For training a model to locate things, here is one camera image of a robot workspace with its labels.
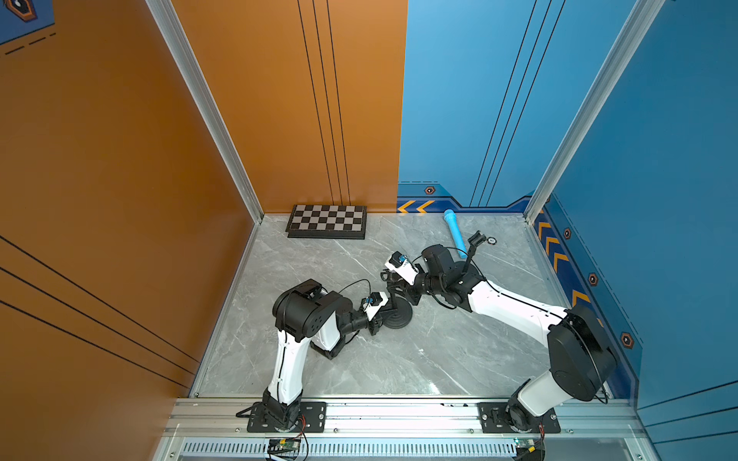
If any black round stand base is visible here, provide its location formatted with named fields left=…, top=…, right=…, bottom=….
left=459, top=261, right=484, bottom=286

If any black stand pole with clip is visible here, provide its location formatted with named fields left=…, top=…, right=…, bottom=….
left=466, top=230, right=488, bottom=265

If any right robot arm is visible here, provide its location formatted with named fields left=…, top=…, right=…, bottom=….
left=384, top=244, right=618, bottom=432

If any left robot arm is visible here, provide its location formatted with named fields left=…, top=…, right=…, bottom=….
left=261, top=279, right=389, bottom=431

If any light blue toy microphone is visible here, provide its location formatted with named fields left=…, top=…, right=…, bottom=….
left=444, top=209, right=467, bottom=259

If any black white checkerboard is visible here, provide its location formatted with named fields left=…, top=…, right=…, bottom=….
left=286, top=205, right=367, bottom=239

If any left green circuit board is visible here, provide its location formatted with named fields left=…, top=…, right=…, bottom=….
left=266, top=438, right=302, bottom=460

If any green circuit board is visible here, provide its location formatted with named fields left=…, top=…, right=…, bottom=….
left=266, top=438, right=302, bottom=460
left=513, top=438, right=546, bottom=461

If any right green circuit board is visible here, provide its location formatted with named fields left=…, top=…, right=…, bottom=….
left=513, top=438, right=546, bottom=461

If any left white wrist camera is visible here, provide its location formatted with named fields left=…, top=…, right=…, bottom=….
left=361, top=291, right=388, bottom=321

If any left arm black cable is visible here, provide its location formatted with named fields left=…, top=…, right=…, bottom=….
left=336, top=279, right=373, bottom=307

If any aluminium rail frame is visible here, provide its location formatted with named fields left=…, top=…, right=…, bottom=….
left=153, top=396, right=658, bottom=460

